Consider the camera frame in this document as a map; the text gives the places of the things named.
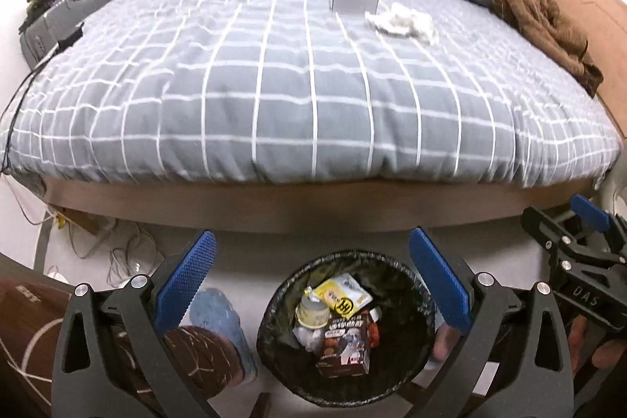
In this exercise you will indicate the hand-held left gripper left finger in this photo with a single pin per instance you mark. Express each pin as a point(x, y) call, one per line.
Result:
point(188, 266)

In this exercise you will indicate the person's right hand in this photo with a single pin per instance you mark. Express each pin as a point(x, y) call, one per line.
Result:
point(607, 355)

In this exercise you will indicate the brown fleece coat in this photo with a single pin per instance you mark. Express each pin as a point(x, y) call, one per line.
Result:
point(534, 6)

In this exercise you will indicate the grey checked bed sheet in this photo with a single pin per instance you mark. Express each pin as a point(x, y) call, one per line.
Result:
point(294, 104)

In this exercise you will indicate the white tissue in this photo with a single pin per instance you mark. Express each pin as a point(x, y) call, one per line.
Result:
point(392, 20)
point(306, 338)
point(425, 31)

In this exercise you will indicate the red plastic bag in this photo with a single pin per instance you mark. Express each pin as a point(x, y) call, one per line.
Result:
point(374, 334)

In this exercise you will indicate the black lined waste bin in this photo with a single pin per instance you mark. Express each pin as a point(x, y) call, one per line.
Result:
point(401, 359)

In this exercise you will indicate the grey suitcase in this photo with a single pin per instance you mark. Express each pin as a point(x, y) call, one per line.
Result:
point(73, 6)

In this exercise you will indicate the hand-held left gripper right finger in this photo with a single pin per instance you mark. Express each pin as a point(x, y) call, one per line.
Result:
point(436, 276)

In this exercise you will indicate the blue slipper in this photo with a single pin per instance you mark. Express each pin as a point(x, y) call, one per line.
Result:
point(220, 315)

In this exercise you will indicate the yellow snack packet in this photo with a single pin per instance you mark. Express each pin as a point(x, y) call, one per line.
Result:
point(343, 295)

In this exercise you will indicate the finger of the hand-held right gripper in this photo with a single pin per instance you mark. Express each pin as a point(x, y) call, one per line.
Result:
point(583, 286)
point(590, 215)

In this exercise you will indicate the brown printed drink carton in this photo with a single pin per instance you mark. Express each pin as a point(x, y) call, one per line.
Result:
point(343, 344)

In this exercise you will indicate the wooden bed frame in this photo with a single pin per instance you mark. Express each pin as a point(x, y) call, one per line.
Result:
point(294, 207)

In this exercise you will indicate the black charger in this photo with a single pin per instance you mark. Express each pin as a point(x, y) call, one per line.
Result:
point(71, 36)

